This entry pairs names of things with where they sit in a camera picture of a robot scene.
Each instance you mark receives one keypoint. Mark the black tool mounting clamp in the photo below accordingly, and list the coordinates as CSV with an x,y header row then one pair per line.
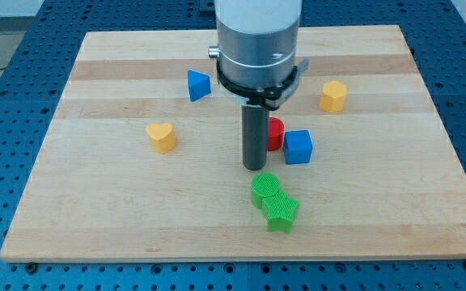
x,y
270,98

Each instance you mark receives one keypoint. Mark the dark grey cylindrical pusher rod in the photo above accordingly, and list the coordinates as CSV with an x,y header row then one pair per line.
x,y
255,126

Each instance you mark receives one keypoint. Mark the red cylinder block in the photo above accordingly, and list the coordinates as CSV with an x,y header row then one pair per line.
x,y
275,134

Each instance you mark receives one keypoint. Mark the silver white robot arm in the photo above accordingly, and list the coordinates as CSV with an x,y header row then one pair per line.
x,y
255,64

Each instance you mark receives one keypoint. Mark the blue cube block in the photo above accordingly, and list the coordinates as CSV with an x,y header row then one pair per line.
x,y
297,147

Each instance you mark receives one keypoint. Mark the yellow hexagon block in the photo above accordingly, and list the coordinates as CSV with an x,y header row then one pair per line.
x,y
333,96

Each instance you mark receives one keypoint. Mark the blue triangle block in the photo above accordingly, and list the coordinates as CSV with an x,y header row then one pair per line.
x,y
198,85

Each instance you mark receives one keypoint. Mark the green cylinder block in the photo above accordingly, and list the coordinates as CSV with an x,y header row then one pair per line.
x,y
264,185

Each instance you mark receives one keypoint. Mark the green star block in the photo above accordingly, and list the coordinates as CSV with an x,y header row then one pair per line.
x,y
280,212

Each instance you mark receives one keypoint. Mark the yellow heart block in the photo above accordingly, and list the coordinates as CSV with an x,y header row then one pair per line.
x,y
162,137

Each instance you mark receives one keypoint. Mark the light wooden board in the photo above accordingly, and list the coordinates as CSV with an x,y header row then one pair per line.
x,y
383,182

